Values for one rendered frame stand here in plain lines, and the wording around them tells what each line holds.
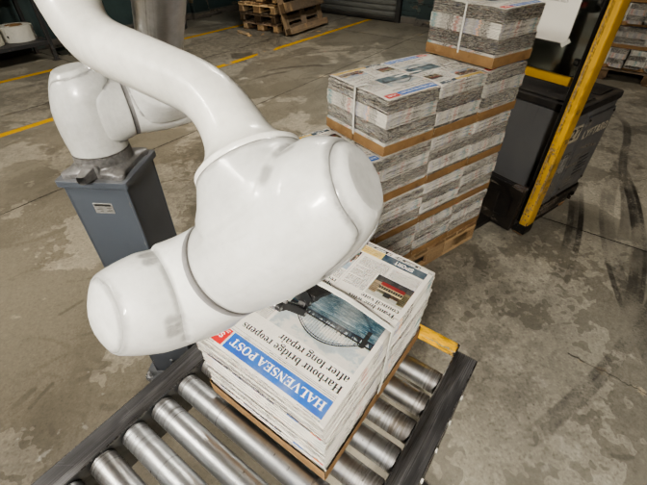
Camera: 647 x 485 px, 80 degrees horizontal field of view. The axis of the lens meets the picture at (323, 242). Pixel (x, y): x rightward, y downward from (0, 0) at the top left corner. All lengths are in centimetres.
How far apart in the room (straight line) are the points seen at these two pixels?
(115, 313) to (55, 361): 186
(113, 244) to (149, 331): 104
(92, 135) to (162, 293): 88
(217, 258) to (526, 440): 167
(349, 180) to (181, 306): 19
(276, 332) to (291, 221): 41
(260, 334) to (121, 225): 77
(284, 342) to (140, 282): 34
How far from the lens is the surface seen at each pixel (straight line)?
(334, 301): 70
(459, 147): 199
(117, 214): 130
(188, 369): 94
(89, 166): 125
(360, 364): 63
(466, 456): 175
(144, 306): 36
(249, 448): 84
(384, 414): 85
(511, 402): 192
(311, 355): 63
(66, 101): 119
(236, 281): 32
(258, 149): 31
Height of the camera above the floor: 156
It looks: 40 degrees down
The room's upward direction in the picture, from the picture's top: straight up
